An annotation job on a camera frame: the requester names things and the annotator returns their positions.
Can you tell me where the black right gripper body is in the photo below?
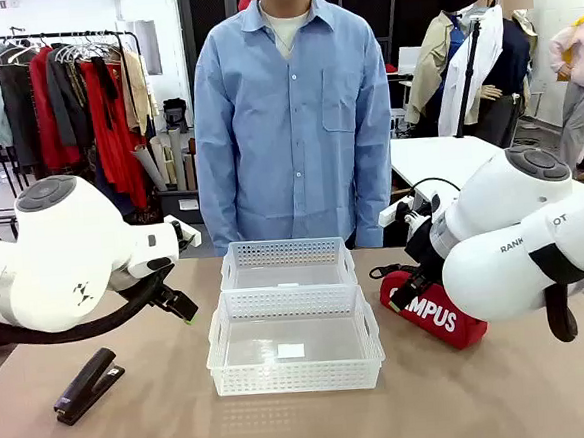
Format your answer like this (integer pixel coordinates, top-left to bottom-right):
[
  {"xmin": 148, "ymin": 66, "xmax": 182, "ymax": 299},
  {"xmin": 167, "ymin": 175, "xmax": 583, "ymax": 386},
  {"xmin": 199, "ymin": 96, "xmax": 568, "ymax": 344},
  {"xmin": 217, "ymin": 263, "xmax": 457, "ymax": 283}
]
[{"xmin": 400, "ymin": 215, "xmax": 448, "ymax": 278}]

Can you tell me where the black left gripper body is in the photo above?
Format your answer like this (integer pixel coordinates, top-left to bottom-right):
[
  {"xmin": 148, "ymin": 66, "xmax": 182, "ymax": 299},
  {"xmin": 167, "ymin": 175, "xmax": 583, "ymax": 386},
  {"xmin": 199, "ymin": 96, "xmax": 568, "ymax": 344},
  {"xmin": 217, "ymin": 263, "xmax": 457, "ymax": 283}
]
[{"xmin": 147, "ymin": 278, "xmax": 185, "ymax": 311}]

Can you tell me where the red CAMPUS pouch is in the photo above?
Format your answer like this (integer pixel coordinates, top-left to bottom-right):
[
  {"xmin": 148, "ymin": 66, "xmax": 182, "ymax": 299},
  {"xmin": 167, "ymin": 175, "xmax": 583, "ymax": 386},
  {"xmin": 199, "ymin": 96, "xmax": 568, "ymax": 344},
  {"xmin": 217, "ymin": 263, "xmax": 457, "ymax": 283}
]
[{"xmin": 368, "ymin": 257, "xmax": 492, "ymax": 358}]

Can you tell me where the black stapler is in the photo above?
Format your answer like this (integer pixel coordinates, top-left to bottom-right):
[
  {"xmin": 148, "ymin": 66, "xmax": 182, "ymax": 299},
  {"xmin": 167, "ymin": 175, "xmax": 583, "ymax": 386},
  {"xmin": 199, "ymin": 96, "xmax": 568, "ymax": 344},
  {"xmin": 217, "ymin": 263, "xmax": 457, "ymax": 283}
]
[{"xmin": 49, "ymin": 345, "xmax": 131, "ymax": 428}]

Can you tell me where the person's right forearm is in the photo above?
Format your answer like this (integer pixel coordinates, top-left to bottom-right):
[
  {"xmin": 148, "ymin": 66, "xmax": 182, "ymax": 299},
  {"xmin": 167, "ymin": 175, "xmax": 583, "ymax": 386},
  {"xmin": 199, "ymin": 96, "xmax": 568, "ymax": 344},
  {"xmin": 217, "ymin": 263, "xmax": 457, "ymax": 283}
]
[{"xmin": 195, "ymin": 147, "xmax": 243, "ymax": 259}]

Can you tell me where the person's left forearm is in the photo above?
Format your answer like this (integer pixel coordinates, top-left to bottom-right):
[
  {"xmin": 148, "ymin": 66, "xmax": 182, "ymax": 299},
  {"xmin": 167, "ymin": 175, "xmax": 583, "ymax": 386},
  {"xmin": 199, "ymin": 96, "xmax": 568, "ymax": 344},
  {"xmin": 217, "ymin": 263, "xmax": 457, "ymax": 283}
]
[{"xmin": 349, "ymin": 136, "xmax": 402, "ymax": 250}]

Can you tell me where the grey storage crate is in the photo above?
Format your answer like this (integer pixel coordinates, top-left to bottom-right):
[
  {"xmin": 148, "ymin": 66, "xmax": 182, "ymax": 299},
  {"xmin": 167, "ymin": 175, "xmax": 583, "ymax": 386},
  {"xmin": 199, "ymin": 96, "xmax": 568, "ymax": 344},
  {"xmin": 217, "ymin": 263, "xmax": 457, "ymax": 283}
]
[{"xmin": 157, "ymin": 187, "xmax": 203, "ymax": 227}]

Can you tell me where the white table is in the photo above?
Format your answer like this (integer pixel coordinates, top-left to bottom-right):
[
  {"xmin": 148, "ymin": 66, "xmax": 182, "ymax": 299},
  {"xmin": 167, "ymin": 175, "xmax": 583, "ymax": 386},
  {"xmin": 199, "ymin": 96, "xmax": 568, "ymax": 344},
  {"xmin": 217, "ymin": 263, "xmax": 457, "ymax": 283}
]
[{"xmin": 389, "ymin": 131, "xmax": 510, "ymax": 208}]

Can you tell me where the white perforated plastic basket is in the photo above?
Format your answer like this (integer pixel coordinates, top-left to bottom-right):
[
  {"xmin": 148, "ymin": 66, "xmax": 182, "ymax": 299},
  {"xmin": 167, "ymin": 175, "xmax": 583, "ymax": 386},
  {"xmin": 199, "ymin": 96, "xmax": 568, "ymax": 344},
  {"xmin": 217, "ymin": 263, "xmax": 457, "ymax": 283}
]
[
  {"xmin": 201, "ymin": 279, "xmax": 389, "ymax": 401},
  {"xmin": 217, "ymin": 233, "xmax": 360, "ymax": 296}
]

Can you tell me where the brown cardboard roll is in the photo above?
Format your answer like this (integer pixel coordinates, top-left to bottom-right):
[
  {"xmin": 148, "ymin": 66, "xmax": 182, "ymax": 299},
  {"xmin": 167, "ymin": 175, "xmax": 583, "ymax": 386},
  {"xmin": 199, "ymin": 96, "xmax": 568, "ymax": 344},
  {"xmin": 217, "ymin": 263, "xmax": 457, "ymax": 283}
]
[{"xmin": 182, "ymin": 150, "xmax": 200, "ymax": 191}]

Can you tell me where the blue denim garment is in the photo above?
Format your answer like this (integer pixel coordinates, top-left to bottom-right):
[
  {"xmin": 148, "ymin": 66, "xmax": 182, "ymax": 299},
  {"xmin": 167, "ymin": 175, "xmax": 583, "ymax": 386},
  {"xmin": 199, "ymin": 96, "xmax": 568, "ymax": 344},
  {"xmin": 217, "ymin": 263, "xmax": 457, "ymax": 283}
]
[{"xmin": 91, "ymin": 154, "xmax": 138, "ymax": 222}]

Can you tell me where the grey cardboard roll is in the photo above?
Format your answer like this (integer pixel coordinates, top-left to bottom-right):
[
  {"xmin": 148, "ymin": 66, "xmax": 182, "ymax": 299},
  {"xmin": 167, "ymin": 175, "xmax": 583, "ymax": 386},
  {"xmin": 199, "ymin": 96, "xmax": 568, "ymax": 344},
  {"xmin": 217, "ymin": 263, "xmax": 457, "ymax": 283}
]
[{"xmin": 132, "ymin": 142, "xmax": 170, "ymax": 194}]

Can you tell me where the beige cardboard tube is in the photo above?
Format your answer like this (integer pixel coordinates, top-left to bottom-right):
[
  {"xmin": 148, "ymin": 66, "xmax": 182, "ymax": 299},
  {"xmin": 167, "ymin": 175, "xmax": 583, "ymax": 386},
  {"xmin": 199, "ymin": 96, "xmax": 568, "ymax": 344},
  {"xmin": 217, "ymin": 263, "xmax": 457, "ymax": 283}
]
[{"xmin": 166, "ymin": 125, "xmax": 189, "ymax": 192}]

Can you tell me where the red dress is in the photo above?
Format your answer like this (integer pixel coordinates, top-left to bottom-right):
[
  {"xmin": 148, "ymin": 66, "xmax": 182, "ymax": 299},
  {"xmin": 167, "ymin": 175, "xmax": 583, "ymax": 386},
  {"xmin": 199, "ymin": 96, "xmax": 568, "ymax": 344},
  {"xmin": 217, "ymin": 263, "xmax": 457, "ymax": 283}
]
[{"xmin": 78, "ymin": 56, "xmax": 151, "ymax": 214}]

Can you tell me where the black tripod pole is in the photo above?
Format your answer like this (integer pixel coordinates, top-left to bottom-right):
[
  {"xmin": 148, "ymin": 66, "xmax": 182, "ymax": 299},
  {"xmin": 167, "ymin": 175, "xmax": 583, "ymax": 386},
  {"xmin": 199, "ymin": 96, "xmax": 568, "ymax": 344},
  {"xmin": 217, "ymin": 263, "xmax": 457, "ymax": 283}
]
[{"xmin": 446, "ymin": 14, "xmax": 492, "ymax": 139}]

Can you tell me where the person in blue shirt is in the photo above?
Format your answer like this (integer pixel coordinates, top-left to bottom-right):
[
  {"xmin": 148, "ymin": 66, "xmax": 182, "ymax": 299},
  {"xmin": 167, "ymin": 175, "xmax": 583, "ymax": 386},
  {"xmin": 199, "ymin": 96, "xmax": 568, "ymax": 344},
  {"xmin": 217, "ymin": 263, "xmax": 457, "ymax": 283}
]
[{"xmin": 184, "ymin": 0, "xmax": 403, "ymax": 260}]

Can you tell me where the black bag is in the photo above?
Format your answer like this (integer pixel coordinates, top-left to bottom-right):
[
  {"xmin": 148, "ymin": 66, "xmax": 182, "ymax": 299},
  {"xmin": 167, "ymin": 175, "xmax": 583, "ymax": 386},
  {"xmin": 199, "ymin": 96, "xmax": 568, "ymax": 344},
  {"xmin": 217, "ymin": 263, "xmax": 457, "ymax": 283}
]
[{"xmin": 161, "ymin": 98, "xmax": 191, "ymax": 135}]

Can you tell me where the white box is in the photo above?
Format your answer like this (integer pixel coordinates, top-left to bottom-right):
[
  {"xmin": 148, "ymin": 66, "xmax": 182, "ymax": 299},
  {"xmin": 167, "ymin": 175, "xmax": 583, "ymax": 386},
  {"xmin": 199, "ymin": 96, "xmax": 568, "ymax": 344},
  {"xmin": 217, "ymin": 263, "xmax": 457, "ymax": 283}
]
[{"xmin": 397, "ymin": 44, "xmax": 431, "ymax": 75}]

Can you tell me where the beige garment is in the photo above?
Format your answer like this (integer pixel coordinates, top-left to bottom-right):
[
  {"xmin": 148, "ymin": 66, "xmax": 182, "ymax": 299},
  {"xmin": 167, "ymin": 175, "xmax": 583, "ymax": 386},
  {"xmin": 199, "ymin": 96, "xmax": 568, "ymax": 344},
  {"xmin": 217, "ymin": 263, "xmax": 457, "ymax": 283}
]
[{"xmin": 118, "ymin": 47, "xmax": 161, "ymax": 138}]

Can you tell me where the red coat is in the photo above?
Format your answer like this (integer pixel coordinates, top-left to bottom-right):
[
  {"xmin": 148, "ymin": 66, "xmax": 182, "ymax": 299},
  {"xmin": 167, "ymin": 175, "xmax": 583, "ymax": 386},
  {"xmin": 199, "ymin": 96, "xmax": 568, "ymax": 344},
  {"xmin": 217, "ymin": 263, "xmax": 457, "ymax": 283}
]
[{"xmin": 26, "ymin": 43, "xmax": 85, "ymax": 176}]

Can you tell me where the dark grey jacket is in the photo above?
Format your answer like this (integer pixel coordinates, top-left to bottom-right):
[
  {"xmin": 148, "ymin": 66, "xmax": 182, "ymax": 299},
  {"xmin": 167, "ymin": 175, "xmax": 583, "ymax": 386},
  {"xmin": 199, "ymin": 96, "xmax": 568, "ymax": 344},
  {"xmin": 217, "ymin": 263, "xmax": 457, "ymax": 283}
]
[{"xmin": 43, "ymin": 45, "xmax": 97, "ymax": 152}]

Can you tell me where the black coat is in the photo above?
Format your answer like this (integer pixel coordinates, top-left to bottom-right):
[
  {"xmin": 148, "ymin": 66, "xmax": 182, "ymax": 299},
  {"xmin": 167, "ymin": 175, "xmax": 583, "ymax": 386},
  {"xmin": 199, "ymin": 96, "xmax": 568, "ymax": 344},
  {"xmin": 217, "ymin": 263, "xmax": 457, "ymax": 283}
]
[{"xmin": 0, "ymin": 58, "xmax": 44, "ymax": 170}]

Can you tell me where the black clothes rack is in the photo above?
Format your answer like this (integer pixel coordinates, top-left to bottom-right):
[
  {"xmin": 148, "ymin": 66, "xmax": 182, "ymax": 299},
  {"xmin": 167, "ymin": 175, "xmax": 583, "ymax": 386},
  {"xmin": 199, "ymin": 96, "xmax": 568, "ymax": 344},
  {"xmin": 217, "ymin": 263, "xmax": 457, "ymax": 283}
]
[{"xmin": 0, "ymin": 26, "xmax": 153, "ymax": 220}]

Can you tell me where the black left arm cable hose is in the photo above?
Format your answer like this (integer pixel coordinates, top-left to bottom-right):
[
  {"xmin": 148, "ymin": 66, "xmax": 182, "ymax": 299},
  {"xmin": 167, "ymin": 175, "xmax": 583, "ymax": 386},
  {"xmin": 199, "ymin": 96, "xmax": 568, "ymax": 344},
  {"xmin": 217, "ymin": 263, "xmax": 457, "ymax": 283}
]
[{"xmin": 0, "ymin": 264, "xmax": 182, "ymax": 350}]

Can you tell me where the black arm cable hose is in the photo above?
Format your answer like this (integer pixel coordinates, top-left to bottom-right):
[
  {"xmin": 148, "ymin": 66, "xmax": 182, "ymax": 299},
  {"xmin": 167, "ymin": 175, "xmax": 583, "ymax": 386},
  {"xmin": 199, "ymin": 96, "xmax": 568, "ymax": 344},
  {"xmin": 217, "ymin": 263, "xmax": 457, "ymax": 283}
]
[
  {"xmin": 0, "ymin": 264, "xmax": 182, "ymax": 350},
  {"xmin": 528, "ymin": 243, "xmax": 584, "ymax": 346}
]

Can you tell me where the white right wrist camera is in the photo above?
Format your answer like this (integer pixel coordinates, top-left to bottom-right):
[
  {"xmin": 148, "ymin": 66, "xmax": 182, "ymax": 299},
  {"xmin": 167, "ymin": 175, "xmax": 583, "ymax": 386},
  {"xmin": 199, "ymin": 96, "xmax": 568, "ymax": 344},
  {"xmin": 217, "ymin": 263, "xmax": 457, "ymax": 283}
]
[{"xmin": 377, "ymin": 193, "xmax": 420, "ymax": 230}]

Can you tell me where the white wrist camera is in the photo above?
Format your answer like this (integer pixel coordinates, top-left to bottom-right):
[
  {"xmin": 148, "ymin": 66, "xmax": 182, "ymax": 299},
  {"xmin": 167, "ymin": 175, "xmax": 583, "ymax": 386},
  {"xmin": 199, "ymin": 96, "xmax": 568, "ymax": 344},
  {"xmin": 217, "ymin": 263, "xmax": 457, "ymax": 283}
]
[
  {"xmin": 377, "ymin": 193, "xmax": 420, "ymax": 230},
  {"xmin": 163, "ymin": 212, "xmax": 204, "ymax": 252}
]

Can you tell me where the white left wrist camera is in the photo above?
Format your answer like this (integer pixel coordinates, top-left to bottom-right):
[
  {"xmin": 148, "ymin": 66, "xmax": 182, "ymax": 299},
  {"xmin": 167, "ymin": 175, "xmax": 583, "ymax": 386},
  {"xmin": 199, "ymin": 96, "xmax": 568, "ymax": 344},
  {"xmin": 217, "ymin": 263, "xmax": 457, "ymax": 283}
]
[{"xmin": 163, "ymin": 212, "xmax": 204, "ymax": 252}]

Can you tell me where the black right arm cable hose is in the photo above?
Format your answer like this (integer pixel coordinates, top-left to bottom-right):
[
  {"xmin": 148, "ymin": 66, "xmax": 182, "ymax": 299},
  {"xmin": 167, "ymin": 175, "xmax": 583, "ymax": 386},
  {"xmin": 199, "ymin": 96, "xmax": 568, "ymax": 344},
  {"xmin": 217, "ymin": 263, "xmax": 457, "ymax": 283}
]
[{"xmin": 528, "ymin": 243, "xmax": 584, "ymax": 346}]

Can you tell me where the white wall panel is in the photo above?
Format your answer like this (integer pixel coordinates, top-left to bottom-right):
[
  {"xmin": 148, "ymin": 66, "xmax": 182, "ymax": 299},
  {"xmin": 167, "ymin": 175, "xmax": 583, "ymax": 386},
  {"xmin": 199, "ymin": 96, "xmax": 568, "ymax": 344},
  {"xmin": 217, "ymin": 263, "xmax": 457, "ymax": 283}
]
[{"xmin": 122, "ymin": 17, "xmax": 164, "ymax": 79}]

